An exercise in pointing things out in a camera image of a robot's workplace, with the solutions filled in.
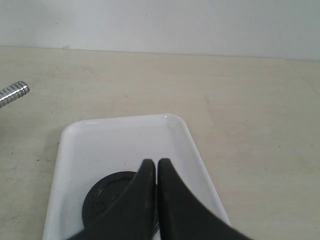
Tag chrome dumbbell bar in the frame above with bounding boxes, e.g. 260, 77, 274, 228
0, 81, 30, 108

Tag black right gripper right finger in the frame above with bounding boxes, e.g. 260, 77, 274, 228
157, 158, 240, 240

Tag white rectangular tray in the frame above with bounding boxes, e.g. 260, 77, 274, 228
43, 114, 229, 240

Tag black weight plate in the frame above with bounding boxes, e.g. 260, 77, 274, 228
81, 171, 161, 238

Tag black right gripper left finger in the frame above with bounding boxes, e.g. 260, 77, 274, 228
66, 158, 159, 240

